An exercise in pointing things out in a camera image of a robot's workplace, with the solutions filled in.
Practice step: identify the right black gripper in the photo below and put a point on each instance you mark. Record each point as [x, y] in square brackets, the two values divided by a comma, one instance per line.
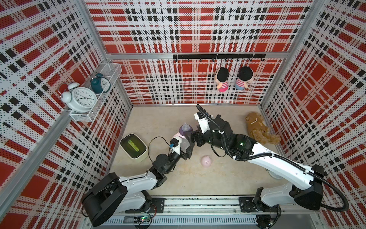
[199, 135]

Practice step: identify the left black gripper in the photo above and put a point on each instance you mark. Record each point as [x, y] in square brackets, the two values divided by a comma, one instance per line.
[188, 153]

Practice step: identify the clear baby bottle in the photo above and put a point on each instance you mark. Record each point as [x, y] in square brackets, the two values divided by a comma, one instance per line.
[184, 145]

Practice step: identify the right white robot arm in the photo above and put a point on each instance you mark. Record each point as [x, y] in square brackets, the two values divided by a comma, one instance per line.
[305, 183]

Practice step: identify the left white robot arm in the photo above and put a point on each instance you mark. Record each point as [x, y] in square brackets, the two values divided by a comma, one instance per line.
[115, 194]

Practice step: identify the pink pig cap left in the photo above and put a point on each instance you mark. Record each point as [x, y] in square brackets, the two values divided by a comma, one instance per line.
[206, 161]

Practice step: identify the white green sterilizer box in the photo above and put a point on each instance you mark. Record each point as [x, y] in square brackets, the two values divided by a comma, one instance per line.
[134, 147]

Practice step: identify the brown teddy bear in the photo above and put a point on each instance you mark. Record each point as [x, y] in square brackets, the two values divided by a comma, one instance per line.
[257, 129]

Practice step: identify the doll with pink pants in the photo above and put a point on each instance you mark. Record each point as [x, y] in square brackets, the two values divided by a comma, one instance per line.
[221, 77]

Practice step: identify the doll with blue pants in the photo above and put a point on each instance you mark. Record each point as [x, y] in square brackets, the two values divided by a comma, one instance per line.
[245, 76]

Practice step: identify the green circuit board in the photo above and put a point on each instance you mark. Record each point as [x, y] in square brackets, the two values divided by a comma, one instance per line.
[137, 220]

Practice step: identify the small white alarm clock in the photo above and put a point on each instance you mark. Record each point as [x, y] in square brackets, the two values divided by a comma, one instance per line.
[274, 175]

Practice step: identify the teal alarm clock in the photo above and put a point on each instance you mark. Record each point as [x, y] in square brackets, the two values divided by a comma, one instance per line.
[100, 84]

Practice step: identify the large white alarm clock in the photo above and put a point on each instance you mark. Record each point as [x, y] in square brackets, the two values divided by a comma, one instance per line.
[79, 99]

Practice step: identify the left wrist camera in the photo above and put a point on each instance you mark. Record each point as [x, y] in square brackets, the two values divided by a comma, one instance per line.
[175, 142]

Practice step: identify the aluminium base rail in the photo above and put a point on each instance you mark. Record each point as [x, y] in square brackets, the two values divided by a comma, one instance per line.
[214, 211]

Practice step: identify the black hook rail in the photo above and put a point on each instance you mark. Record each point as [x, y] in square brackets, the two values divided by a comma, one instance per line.
[218, 56]

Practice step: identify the white wire shelf basket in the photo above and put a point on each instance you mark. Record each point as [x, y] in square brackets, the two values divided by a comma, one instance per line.
[111, 71]

